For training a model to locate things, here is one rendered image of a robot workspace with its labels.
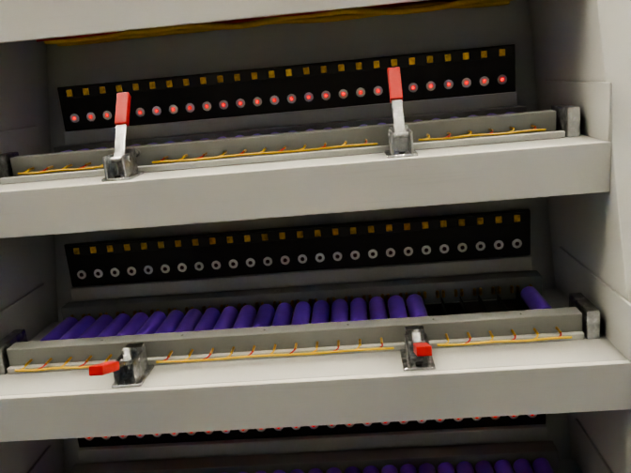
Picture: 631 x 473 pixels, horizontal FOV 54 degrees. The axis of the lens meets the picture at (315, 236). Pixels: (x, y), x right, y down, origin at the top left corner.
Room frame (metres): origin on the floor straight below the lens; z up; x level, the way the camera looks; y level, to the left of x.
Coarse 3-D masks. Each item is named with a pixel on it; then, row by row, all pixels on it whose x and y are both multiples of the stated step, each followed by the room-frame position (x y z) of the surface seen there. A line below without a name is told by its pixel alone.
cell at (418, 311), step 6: (414, 294) 0.68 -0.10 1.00; (408, 300) 0.67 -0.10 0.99; (414, 300) 0.66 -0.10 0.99; (420, 300) 0.66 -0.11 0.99; (408, 306) 0.66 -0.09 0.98; (414, 306) 0.65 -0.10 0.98; (420, 306) 0.65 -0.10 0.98; (408, 312) 0.66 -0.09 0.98; (414, 312) 0.64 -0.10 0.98; (420, 312) 0.63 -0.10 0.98; (426, 312) 0.65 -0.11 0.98
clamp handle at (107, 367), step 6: (126, 354) 0.58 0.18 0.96; (120, 360) 0.57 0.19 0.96; (126, 360) 0.57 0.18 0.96; (132, 360) 0.58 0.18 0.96; (90, 366) 0.51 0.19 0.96; (96, 366) 0.51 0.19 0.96; (102, 366) 0.51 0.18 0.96; (108, 366) 0.52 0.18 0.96; (114, 366) 0.54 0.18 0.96; (120, 366) 0.55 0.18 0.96; (90, 372) 0.51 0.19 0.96; (96, 372) 0.51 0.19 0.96; (102, 372) 0.51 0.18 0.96; (108, 372) 0.52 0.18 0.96
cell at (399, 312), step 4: (392, 296) 0.68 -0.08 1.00; (396, 296) 0.68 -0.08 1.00; (388, 300) 0.68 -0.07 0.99; (392, 300) 0.67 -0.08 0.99; (396, 300) 0.67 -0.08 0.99; (400, 300) 0.67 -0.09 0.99; (388, 304) 0.68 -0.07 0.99; (392, 304) 0.66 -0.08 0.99; (396, 304) 0.66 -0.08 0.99; (400, 304) 0.66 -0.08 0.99; (404, 304) 0.67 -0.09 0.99; (388, 308) 0.67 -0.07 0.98; (392, 308) 0.65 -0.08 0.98; (396, 308) 0.65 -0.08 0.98; (400, 308) 0.65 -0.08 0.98; (404, 308) 0.65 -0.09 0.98; (392, 312) 0.64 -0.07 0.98; (396, 312) 0.64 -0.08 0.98; (400, 312) 0.64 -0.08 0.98; (404, 312) 0.64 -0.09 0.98; (392, 316) 0.63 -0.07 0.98; (396, 316) 0.63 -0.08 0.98; (400, 316) 0.62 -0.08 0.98; (404, 316) 0.63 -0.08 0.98
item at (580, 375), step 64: (512, 256) 0.71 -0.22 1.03; (0, 320) 0.65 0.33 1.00; (0, 384) 0.61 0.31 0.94; (64, 384) 0.59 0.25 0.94; (192, 384) 0.57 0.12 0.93; (256, 384) 0.56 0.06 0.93; (320, 384) 0.56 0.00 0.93; (384, 384) 0.55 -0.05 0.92; (448, 384) 0.55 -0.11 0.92; (512, 384) 0.55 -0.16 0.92; (576, 384) 0.54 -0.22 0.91
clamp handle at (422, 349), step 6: (420, 330) 0.56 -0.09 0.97; (414, 336) 0.56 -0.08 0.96; (420, 336) 0.56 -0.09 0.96; (414, 342) 0.56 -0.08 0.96; (420, 342) 0.56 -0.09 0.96; (414, 348) 0.51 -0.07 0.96; (420, 348) 0.49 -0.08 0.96; (426, 348) 0.49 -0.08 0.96; (420, 354) 0.49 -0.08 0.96; (426, 354) 0.49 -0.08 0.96
